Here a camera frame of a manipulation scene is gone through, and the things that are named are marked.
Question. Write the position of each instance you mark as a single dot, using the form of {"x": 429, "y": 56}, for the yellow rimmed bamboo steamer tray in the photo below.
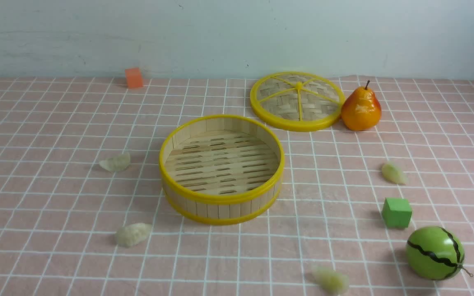
{"x": 221, "y": 170}

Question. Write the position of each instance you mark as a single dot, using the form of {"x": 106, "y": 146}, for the green foam cube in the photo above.
{"x": 396, "y": 213}

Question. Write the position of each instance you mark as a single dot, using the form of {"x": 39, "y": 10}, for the orange foam cube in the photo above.
{"x": 134, "y": 78}

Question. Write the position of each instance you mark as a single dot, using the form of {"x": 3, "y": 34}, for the pale green dumpling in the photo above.
{"x": 332, "y": 282}
{"x": 393, "y": 173}

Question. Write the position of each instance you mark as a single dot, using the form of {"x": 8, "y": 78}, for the green toy watermelon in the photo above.
{"x": 435, "y": 253}

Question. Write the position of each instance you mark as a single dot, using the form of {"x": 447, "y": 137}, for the orange yellow toy pear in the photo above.
{"x": 361, "y": 111}

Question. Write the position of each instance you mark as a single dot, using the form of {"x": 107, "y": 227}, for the yellow rimmed woven steamer lid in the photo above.
{"x": 296, "y": 101}

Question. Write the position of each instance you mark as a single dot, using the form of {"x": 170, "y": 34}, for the pale green dumpling front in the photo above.
{"x": 332, "y": 282}

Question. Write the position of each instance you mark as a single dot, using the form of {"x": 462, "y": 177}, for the pink checkered tablecloth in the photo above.
{"x": 59, "y": 210}

